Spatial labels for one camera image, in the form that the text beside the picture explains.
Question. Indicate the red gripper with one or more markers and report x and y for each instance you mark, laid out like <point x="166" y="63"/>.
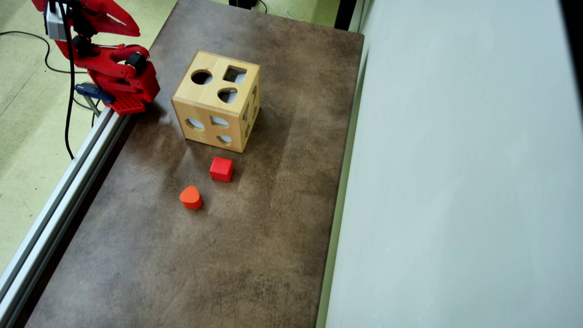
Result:
<point x="98" y="13"/>

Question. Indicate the red robot arm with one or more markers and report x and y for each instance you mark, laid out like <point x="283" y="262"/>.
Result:
<point x="118" y="79"/>

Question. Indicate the wooden shape sorter box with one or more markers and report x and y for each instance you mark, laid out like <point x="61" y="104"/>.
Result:
<point x="200" y="98"/>

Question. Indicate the blue clamp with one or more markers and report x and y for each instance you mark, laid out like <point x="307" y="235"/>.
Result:
<point x="93" y="92"/>

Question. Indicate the red cube block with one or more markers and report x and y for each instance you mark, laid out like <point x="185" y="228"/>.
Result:
<point x="221" y="169"/>

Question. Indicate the orange rounded triangle block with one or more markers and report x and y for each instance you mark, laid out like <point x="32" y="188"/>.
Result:
<point x="189" y="197"/>

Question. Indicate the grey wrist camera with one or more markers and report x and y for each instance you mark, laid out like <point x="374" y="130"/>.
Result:
<point x="54" y="25"/>

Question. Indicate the red perforated base plate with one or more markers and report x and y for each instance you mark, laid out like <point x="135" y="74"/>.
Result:
<point x="127" y="105"/>

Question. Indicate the aluminium profile rail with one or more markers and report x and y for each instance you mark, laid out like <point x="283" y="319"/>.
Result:
<point x="59" y="200"/>

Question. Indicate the black post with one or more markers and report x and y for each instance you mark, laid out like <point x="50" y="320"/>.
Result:
<point x="345" y="13"/>

